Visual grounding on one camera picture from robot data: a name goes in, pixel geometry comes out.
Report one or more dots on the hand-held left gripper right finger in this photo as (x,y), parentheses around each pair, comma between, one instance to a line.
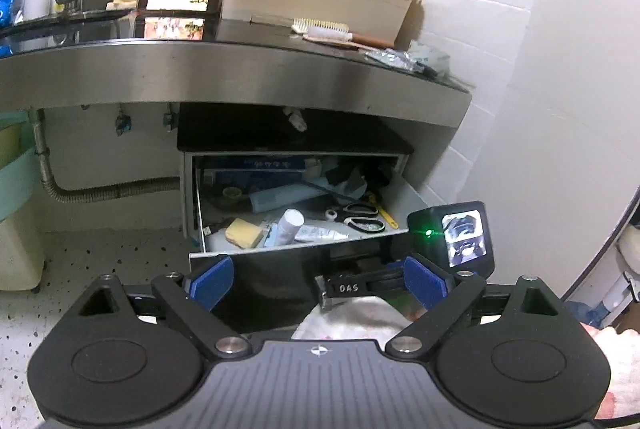
(425,281)

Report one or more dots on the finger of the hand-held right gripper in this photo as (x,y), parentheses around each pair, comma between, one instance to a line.
(365,286)

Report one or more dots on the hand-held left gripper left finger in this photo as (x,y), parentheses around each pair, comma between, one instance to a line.
(212,281)

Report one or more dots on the white bottle with grey cap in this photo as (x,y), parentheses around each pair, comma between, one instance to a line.
(290,226)

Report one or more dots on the person's floral pajama leg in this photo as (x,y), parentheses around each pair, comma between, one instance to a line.
(360,314)

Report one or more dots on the yellow sponge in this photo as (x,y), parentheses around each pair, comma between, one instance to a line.
(243,232)

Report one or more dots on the yellow utility knife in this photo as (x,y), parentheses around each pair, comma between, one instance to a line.
(385,211)

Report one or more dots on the white squeeze tube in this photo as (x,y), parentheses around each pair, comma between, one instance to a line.
(320,235)

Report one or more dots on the black scissors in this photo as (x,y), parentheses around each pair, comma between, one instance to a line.
(362,216)

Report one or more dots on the tape roll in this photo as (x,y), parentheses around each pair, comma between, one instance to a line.
(233,193)

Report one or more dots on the long blue box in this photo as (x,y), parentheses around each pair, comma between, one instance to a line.
(255,164)

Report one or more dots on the blue pipe valve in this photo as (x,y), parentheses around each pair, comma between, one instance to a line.
(121,121)
(170,119)

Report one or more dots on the blue translucent plastic object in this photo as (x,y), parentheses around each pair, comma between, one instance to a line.
(592,311)

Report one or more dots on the black pen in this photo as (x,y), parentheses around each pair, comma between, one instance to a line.
(429,70)

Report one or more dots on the white hook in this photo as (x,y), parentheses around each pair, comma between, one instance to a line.
(295,119)

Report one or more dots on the pale green packet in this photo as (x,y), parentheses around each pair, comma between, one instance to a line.
(430,54)

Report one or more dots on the clear plastic packet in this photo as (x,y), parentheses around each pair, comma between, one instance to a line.
(392,59)

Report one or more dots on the black steel-edged counter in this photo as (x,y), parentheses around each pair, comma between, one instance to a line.
(225,69)

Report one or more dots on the pink hairbrush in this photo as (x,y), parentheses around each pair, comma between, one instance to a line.
(330,40)

